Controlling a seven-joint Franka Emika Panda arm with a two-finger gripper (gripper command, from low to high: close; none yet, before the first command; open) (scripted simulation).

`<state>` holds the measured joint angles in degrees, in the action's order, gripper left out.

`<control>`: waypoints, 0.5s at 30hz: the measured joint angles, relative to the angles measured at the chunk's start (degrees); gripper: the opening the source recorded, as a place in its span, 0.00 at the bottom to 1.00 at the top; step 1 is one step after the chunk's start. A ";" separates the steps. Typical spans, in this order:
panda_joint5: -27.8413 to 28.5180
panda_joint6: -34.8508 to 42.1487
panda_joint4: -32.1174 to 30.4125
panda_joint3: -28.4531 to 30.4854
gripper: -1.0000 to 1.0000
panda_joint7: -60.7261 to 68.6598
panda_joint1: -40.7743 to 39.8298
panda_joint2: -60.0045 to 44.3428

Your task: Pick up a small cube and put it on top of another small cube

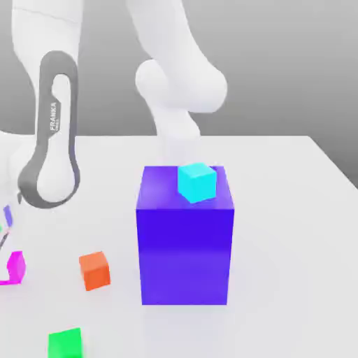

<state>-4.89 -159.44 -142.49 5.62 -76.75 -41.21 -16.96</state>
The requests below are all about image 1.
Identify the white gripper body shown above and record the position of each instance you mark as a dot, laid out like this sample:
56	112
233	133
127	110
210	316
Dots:
2	265

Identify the small magenta cube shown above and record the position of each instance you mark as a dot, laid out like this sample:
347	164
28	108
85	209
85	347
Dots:
16	267

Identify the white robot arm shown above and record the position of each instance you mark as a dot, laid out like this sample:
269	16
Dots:
179	84

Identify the small orange cube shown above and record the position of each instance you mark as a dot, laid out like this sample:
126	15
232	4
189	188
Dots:
95	271

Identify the small green cube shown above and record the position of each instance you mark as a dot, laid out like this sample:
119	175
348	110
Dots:
65	344

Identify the small cyan cube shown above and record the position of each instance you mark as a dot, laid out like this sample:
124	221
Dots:
197	181

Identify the large blue box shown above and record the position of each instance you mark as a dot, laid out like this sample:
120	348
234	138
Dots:
184	251

